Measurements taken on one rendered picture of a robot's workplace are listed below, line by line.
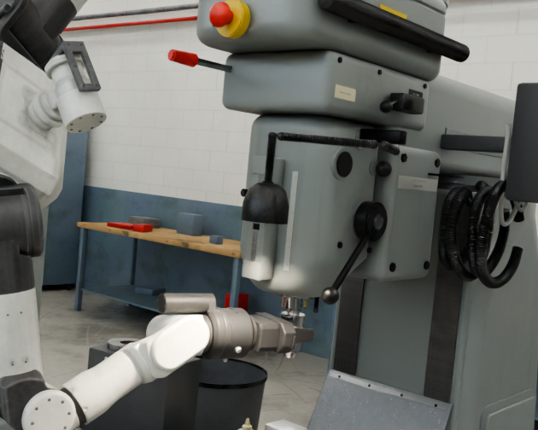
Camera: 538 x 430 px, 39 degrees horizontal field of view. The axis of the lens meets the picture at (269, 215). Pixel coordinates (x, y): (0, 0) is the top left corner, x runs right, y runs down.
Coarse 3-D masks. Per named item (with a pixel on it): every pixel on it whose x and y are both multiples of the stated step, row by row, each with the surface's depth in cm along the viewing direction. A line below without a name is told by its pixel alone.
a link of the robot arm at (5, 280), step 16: (0, 208) 106; (16, 208) 107; (0, 224) 105; (16, 224) 106; (0, 240) 106; (16, 240) 107; (0, 256) 106; (16, 256) 107; (0, 272) 106; (16, 272) 107; (32, 272) 110; (0, 288) 106; (16, 288) 107
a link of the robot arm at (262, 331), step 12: (228, 312) 130; (240, 312) 132; (264, 312) 141; (240, 324) 130; (252, 324) 133; (264, 324) 132; (276, 324) 133; (288, 324) 134; (240, 336) 129; (252, 336) 130; (264, 336) 132; (276, 336) 133; (288, 336) 132; (240, 348) 129; (252, 348) 133; (264, 348) 132; (276, 348) 133; (288, 348) 133
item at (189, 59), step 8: (168, 56) 124; (176, 56) 124; (184, 56) 125; (192, 56) 126; (184, 64) 126; (192, 64) 127; (200, 64) 128; (208, 64) 130; (216, 64) 131; (224, 64) 133
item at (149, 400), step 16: (96, 352) 165; (112, 352) 164; (192, 368) 163; (144, 384) 159; (160, 384) 157; (176, 384) 159; (192, 384) 164; (128, 400) 161; (144, 400) 159; (160, 400) 157; (176, 400) 159; (192, 400) 165; (112, 416) 163; (128, 416) 161; (144, 416) 159; (160, 416) 157; (176, 416) 160; (192, 416) 165
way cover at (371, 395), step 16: (336, 384) 176; (352, 384) 174; (368, 384) 171; (320, 400) 176; (336, 400) 174; (352, 400) 172; (368, 400) 169; (384, 400) 167; (400, 400) 165; (416, 400) 163; (432, 400) 161; (320, 416) 174; (336, 416) 172; (352, 416) 170; (368, 416) 168; (384, 416) 165; (400, 416) 163; (416, 416) 162; (432, 416) 160; (448, 416) 158
